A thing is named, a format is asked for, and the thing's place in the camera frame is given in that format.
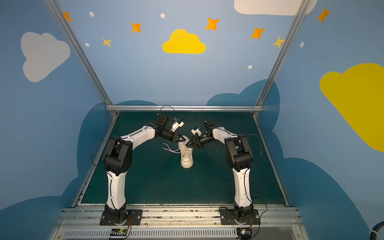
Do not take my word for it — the white knit sneaker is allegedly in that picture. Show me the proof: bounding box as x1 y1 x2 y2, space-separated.
178 135 194 169

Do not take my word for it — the white shoelace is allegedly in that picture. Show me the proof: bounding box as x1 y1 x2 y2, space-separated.
162 143 181 154

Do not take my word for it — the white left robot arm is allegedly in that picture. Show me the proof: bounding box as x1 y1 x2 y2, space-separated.
100 113 186 226

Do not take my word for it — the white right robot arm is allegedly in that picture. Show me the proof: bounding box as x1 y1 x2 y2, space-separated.
186 120 254 224

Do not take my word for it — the right green circuit board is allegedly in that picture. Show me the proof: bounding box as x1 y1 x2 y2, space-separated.
236 228 252 240

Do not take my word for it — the green circuit board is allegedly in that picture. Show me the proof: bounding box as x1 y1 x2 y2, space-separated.
236 228 252 240
109 228 128 240

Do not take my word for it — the left green circuit board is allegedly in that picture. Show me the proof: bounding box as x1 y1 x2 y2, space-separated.
109 228 128 240

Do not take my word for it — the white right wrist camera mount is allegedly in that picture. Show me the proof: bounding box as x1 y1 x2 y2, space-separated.
191 128 202 136

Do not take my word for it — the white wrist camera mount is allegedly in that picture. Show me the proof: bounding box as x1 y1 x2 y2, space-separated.
191 128 202 136
171 119 184 132

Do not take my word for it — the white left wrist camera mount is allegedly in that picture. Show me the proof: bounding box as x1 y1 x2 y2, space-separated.
171 119 184 132

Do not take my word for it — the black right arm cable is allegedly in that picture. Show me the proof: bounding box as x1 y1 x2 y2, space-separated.
242 133 264 163

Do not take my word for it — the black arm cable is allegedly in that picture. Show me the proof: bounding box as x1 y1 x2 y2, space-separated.
242 133 264 163
91 138 118 175

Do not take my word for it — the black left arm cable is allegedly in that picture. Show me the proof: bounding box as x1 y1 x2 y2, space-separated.
91 138 118 175

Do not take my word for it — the left side aluminium table rail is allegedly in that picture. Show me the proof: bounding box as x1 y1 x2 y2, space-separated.
67 111 118 208

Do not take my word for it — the aluminium table rail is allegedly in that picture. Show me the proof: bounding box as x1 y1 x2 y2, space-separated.
252 112 290 207
67 111 118 208

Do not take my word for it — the rear horizontal aluminium frame bar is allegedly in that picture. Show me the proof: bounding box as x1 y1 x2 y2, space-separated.
106 105 263 112

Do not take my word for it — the right side aluminium table rail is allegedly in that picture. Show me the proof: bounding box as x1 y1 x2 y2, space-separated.
252 112 290 207

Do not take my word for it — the right rear aluminium frame post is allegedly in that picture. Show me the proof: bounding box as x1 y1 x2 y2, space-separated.
252 0 311 120

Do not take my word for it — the aluminium frame post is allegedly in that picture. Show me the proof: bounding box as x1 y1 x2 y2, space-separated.
252 0 311 120
45 0 113 107

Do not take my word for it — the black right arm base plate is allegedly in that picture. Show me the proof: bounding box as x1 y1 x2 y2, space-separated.
218 207 261 225

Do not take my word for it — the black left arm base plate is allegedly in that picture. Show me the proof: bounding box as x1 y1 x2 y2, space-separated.
100 208 143 226

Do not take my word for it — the front aluminium rail platform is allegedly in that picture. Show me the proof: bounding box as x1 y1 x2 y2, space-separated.
50 204 309 240

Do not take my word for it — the left rear aluminium frame post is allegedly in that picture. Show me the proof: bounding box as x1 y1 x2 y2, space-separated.
45 0 113 107

